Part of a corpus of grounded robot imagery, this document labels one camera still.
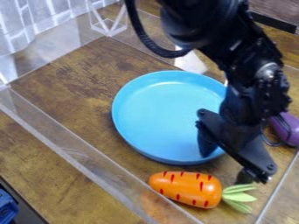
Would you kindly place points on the clear acrylic enclosure wall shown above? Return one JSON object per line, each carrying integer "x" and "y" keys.
{"x": 63, "y": 157}

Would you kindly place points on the purple toy eggplant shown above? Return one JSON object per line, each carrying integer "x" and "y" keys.
{"x": 285, "y": 126}

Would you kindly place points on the blue round plate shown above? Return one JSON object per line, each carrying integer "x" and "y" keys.
{"x": 155, "y": 112}

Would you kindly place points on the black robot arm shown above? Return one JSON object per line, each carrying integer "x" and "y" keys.
{"x": 217, "y": 27}

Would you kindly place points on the blue object at corner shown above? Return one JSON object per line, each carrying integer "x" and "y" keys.
{"x": 8, "y": 207}

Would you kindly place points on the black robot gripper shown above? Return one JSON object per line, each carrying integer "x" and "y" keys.
{"x": 240, "y": 141}

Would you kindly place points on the orange toy carrot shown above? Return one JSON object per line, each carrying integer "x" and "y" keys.
{"x": 200, "y": 190}

